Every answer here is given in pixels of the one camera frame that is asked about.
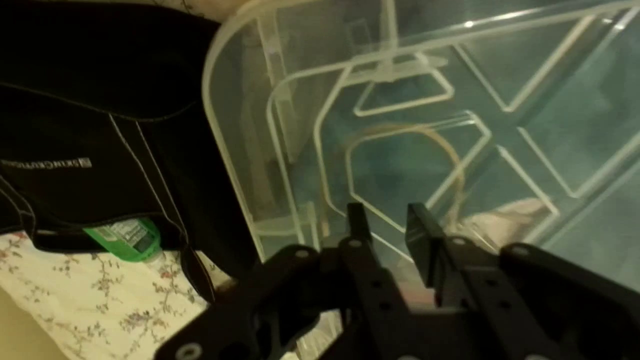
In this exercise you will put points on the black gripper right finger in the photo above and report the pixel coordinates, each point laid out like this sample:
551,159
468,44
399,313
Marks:
533,305

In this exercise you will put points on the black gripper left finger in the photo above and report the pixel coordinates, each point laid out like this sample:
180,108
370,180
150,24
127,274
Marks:
262,315

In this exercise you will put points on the clear plastic box lid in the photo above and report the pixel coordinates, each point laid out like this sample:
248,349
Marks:
274,69

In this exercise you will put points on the green label tag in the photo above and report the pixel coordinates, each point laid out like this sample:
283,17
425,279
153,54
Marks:
131,240

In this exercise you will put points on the black backpack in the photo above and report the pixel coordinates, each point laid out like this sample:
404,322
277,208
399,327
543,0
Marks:
102,121

